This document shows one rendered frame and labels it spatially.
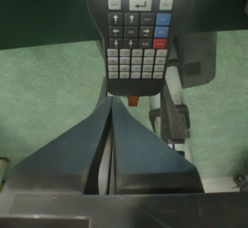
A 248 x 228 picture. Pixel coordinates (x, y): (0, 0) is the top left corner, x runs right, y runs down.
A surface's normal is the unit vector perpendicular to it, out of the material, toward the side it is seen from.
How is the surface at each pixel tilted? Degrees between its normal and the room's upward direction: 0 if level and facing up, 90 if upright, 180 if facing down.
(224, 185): 90
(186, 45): 0
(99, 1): 0
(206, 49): 0
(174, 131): 81
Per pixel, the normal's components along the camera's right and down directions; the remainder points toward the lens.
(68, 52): 0.01, 0.79
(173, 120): 0.01, -0.49
